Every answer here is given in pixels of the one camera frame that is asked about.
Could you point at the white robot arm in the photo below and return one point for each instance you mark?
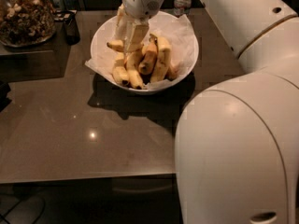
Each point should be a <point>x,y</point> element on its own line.
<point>237,143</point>

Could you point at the yellow banana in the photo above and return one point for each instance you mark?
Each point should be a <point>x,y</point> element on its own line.
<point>133,60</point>
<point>163,61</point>

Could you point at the long banana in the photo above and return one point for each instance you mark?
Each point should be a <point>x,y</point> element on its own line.
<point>121,46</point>

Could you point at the dark raised tray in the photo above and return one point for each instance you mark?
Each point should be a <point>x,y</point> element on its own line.
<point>46,60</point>

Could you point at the small banana behind right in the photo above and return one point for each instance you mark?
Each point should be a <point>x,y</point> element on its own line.
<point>172,73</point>

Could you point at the middle yellow banana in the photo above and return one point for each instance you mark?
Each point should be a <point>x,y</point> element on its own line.
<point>133,60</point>

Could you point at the right yellow banana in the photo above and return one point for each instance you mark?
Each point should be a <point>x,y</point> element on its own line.
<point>163,61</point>

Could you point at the orange ripe banana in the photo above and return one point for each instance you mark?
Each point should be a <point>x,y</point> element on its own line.
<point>149,60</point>

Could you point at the white bowl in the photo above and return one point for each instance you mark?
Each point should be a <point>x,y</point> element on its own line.
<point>187,59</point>

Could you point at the small short banana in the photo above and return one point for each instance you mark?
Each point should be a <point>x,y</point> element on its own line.
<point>119,72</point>

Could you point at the clear plastic water bottle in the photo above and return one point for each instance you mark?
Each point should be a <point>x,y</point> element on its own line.
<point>182,7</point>

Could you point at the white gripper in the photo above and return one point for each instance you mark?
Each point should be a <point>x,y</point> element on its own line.
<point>140,2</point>

